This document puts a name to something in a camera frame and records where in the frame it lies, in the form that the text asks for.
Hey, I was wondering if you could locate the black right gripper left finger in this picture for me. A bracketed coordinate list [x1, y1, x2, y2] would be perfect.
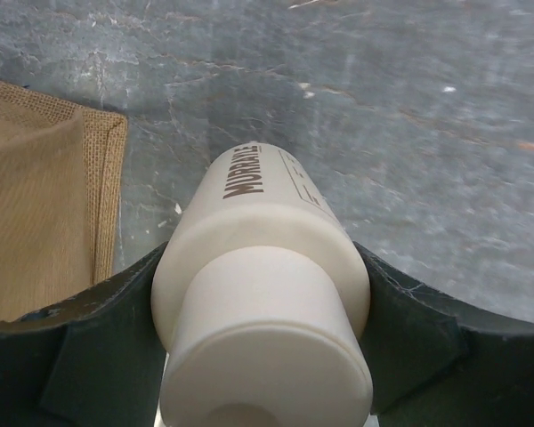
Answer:
[0, 246, 166, 426]

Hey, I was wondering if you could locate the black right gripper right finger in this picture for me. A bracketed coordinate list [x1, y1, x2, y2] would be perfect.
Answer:
[357, 246, 534, 426]

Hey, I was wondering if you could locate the cream bottle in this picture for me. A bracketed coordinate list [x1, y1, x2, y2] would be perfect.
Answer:
[151, 141, 373, 427]

